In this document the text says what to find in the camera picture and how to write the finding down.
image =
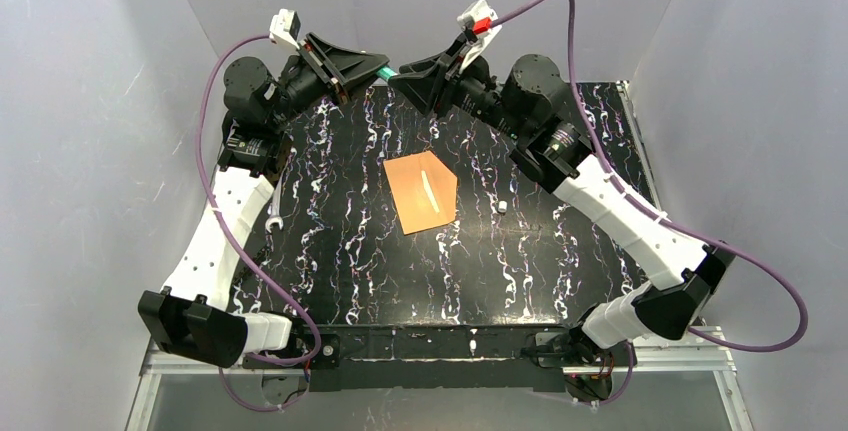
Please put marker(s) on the green white glue stick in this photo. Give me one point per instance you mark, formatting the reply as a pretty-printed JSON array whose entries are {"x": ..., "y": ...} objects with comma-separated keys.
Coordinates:
[{"x": 386, "y": 73}]

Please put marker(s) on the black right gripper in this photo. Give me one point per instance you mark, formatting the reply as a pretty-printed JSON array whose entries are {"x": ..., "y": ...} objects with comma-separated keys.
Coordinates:
[{"x": 447, "y": 79}]

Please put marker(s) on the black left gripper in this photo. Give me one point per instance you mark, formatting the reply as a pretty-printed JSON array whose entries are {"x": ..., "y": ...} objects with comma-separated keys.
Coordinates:
[{"x": 320, "y": 66}]

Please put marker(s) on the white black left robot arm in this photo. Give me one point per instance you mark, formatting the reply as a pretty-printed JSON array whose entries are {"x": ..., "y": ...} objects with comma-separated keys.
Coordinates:
[{"x": 189, "y": 316}]

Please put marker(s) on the brown paper envelope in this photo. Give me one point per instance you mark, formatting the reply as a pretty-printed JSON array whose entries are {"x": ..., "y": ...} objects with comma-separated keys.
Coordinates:
[{"x": 414, "y": 211}]

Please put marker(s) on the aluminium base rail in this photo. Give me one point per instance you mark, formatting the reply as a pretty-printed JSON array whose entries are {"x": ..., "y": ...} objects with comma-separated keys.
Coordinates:
[{"x": 495, "y": 353}]

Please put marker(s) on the tan lined letter paper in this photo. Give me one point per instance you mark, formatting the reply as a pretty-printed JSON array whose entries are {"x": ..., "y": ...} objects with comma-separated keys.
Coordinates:
[{"x": 429, "y": 192}]

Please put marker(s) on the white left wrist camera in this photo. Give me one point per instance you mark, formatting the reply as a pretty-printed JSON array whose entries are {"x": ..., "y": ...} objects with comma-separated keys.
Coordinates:
[{"x": 284, "y": 29}]

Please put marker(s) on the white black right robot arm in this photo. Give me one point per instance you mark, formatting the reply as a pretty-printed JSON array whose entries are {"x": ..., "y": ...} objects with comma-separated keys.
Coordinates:
[{"x": 532, "y": 108}]

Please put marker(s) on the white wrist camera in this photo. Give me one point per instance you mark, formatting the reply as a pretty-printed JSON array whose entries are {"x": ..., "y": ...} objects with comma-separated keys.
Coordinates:
[
  {"x": 284, "y": 29},
  {"x": 478, "y": 19}
]

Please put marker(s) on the silver open-end wrench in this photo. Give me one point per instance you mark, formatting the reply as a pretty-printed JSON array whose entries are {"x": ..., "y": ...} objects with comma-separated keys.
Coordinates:
[{"x": 274, "y": 219}]

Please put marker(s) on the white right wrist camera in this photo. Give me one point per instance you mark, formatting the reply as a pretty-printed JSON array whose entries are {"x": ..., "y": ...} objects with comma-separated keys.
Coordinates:
[{"x": 478, "y": 19}]

